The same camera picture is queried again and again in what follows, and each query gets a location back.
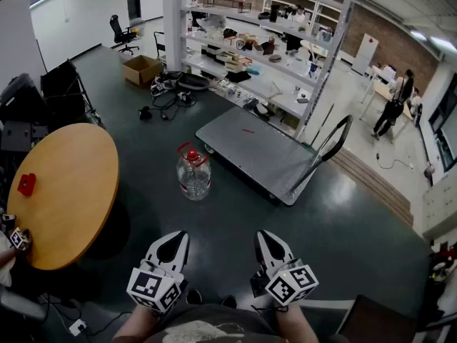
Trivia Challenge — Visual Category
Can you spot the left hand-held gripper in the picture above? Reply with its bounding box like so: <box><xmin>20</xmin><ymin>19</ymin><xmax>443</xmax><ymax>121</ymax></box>
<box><xmin>126</xmin><ymin>231</ymin><xmax>189</xmax><ymax>316</ymax></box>

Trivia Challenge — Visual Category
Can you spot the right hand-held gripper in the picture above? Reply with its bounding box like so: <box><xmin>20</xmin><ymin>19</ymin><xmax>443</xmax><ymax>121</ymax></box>
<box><xmin>249</xmin><ymin>230</ymin><xmax>320</xmax><ymax>307</ymax></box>

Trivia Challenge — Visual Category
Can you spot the clear water jug red cap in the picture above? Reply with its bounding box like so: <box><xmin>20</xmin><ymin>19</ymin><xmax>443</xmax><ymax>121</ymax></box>
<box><xmin>176</xmin><ymin>141</ymin><xmax>212</xmax><ymax>202</ymax></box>

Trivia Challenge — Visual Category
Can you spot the grey metal platform cart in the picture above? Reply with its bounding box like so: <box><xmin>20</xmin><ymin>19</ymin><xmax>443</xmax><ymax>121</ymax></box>
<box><xmin>195</xmin><ymin>105</ymin><xmax>354</xmax><ymax>207</ymax></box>

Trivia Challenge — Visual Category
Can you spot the person's right forearm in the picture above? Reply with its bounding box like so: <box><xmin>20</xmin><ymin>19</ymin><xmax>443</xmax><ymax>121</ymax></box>
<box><xmin>273</xmin><ymin>300</ymin><xmax>321</xmax><ymax>343</ymax></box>

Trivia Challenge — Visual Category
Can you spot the person's left forearm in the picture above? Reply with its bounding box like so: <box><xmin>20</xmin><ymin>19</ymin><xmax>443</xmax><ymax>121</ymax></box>
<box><xmin>113</xmin><ymin>302</ymin><xmax>161</xmax><ymax>343</ymax></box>

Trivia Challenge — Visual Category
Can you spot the person's left black shoe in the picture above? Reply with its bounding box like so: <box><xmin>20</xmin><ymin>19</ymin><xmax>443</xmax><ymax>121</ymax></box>
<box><xmin>185</xmin><ymin>288</ymin><xmax>204</xmax><ymax>305</ymax></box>

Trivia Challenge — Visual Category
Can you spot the person's dark patterned shirt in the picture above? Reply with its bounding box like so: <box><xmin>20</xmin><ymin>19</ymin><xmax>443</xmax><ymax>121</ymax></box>
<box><xmin>142</xmin><ymin>302</ymin><xmax>288</xmax><ymax>343</ymax></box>

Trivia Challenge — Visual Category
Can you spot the white power socket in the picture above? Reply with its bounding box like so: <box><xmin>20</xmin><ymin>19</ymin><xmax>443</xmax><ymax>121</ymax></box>
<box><xmin>68</xmin><ymin>318</ymin><xmax>88</xmax><ymax>337</ymax></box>

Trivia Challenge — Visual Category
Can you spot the round wooden table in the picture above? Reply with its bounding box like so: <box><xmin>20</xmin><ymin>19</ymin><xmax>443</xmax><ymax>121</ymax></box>
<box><xmin>6</xmin><ymin>122</ymin><xmax>120</xmax><ymax>271</ymax></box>

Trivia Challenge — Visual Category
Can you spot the wooden slatted step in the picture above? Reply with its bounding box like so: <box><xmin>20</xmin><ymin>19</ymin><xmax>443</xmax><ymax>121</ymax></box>
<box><xmin>330</xmin><ymin>146</ymin><xmax>415</xmax><ymax>228</ymax></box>

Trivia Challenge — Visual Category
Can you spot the dark brown chair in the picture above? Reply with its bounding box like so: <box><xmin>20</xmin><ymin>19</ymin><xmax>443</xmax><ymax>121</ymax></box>
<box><xmin>337</xmin><ymin>294</ymin><xmax>418</xmax><ymax>343</ymax></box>

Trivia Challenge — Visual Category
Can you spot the black white slipper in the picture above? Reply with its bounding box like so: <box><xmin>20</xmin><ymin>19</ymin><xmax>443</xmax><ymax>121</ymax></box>
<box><xmin>253</xmin><ymin>102</ymin><xmax>276</xmax><ymax>122</ymax></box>

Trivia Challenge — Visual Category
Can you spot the small black-white patterned block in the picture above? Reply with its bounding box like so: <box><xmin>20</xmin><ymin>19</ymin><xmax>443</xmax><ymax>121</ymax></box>
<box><xmin>9</xmin><ymin>227</ymin><xmax>33</xmax><ymax>252</ymax></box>

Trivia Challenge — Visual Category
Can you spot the white metal shelving unit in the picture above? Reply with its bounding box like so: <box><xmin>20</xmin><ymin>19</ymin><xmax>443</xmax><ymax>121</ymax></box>
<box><xmin>162</xmin><ymin>0</ymin><xmax>354</xmax><ymax>139</ymax></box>

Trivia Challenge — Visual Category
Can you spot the red plastic block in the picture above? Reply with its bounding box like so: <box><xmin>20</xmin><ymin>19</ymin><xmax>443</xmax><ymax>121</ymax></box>
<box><xmin>16</xmin><ymin>172</ymin><xmax>36</xmax><ymax>197</ymax></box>

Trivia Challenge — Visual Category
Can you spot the red black equipment heap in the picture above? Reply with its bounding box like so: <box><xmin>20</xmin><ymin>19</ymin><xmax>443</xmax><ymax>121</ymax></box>
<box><xmin>428</xmin><ymin>243</ymin><xmax>457</xmax><ymax>286</ymax></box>

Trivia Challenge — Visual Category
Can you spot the black oval hard case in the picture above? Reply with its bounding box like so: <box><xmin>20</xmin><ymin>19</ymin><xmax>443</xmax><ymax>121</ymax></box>
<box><xmin>176</xmin><ymin>72</ymin><xmax>211</xmax><ymax>92</ymax></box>

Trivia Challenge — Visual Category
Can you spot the white drawer cabinet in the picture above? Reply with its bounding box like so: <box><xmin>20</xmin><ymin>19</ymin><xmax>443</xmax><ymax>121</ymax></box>
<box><xmin>422</xmin><ymin>177</ymin><xmax>457</xmax><ymax>239</ymax></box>

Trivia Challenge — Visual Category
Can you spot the black cloth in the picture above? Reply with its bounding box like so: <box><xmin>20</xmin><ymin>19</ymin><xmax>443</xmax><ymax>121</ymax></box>
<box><xmin>226</xmin><ymin>70</ymin><xmax>253</xmax><ymax>84</ymax></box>

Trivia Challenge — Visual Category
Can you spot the open cardboard box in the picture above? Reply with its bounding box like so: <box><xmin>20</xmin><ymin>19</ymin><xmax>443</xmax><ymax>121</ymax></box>
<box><xmin>121</xmin><ymin>54</ymin><xmax>165</xmax><ymax>89</ymax></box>

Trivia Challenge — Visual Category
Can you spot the beige storage box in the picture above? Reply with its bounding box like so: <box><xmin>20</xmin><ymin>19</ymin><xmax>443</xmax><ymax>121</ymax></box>
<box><xmin>224</xmin><ymin>59</ymin><xmax>248</xmax><ymax>73</ymax></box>

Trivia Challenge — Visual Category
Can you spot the dark control box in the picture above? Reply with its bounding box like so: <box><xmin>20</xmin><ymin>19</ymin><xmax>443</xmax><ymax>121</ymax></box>
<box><xmin>0</xmin><ymin>119</ymin><xmax>49</xmax><ymax>153</ymax></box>

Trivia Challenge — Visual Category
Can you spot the black folding hand trolley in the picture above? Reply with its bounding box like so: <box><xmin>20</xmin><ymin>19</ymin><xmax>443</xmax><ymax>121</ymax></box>
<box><xmin>153</xmin><ymin>31</ymin><xmax>167</xmax><ymax>63</ymax></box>

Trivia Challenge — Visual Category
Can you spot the light wooden desk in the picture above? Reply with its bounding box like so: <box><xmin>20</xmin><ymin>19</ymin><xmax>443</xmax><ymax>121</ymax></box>
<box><xmin>358</xmin><ymin>64</ymin><xmax>415</xmax><ymax>144</ymax></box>

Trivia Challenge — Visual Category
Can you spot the black folding fabric stand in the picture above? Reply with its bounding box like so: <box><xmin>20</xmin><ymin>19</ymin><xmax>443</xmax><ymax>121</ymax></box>
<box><xmin>40</xmin><ymin>59</ymin><xmax>103</xmax><ymax>125</ymax></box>

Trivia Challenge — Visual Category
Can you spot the black framed display screen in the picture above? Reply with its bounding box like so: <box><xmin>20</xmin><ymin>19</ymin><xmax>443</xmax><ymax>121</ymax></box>
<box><xmin>427</xmin><ymin>83</ymin><xmax>457</xmax><ymax>174</ymax></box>

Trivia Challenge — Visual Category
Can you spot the black equipment case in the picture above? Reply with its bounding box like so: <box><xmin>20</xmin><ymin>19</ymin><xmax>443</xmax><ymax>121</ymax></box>
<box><xmin>0</xmin><ymin>72</ymin><xmax>49</xmax><ymax>124</ymax></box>

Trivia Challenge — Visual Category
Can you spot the white refrigerator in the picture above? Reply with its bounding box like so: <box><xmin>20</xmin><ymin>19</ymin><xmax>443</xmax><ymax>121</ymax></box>
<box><xmin>351</xmin><ymin>32</ymin><xmax>380</xmax><ymax>76</ymax></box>

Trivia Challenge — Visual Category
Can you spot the black office chair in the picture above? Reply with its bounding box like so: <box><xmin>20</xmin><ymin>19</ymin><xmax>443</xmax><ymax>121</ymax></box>
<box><xmin>109</xmin><ymin>14</ymin><xmax>141</xmax><ymax>56</ymax></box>

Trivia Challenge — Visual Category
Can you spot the black wrist lanyard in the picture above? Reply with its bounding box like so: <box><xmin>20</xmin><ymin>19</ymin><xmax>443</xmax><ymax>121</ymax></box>
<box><xmin>251</xmin><ymin>304</ymin><xmax>289</xmax><ymax>314</ymax></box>

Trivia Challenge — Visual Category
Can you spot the long-handled mop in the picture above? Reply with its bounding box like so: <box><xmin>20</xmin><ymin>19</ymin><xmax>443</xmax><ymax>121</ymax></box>
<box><xmin>309</xmin><ymin>103</ymin><xmax>336</xmax><ymax>146</ymax></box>

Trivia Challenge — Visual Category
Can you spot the white extension cable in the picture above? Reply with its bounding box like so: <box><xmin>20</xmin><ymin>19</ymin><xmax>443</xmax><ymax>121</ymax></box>
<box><xmin>374</xmin><ymin>151</ymin><xmax>415</xmax><ymax>173</ymax></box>

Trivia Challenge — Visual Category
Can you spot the black tangled floor cable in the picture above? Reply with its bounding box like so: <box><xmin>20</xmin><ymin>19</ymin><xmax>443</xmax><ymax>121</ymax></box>
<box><xmin>151</xmin><ymin>84</ymin><xmax>198</xmax><ymax>121</ymax></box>

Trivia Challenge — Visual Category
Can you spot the wooden triangle frame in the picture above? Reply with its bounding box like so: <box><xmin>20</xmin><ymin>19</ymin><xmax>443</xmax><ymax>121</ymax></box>
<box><xmin>267</xmin><ymin>81</ymin><xmax>285</xmax><ymax>101</ymax></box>

